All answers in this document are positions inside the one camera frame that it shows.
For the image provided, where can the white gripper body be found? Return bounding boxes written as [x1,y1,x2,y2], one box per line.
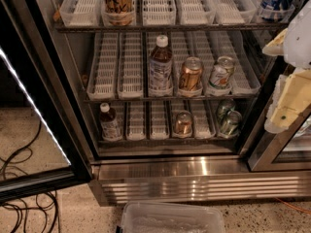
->
[283,0,311,69]

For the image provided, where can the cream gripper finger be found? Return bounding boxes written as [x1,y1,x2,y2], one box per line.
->
[264,69,311,134]
[262,28,288,56]

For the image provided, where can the green can front bottom shelf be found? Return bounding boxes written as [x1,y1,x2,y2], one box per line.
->
[220,111,242,137]

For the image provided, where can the closed right fridge door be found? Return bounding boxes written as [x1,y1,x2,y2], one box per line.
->
[238,60,311,172]

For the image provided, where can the white green can middle shelf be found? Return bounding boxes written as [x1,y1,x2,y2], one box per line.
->
[209,55,235,89]

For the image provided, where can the green can rear bottom shelf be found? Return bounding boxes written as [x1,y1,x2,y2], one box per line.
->
[216,99,236,121]

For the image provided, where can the gold can middle shelf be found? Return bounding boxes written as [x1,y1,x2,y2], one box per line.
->
[179,56,203,91]

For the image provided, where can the gold can shelf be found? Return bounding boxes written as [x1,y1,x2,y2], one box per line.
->
[179,56,203,91]
[174,111,192,137]

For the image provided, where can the stainless steel fridge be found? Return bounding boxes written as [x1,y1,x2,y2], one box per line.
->
[18,0,311,207]

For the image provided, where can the gold can bottom shelf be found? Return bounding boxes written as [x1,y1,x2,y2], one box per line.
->
[174,111,192,137]

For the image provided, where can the tea bottle middle shelf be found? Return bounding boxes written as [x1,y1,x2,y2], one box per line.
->
[149,35,172,96]

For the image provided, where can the tea bottle shelf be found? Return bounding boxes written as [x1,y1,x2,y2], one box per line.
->
[100,103,122,141]
[149,35,172,96]

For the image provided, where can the gold bottle top shelf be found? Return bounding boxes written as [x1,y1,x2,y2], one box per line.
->
[102,0,133,26]

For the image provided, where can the tea bottle bottom shelf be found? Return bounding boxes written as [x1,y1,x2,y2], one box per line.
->
[100,103,122,141]

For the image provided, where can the open glass fridge door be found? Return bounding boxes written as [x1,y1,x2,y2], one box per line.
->
[0,0,92,202]

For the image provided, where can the clear plastic bin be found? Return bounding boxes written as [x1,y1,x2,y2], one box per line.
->
[116,202,225,233]

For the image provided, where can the orange floor cable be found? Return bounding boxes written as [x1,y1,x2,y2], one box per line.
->
[275,197,311,216]

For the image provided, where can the black floor cables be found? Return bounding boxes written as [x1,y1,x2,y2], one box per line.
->
[0,119,60,233]

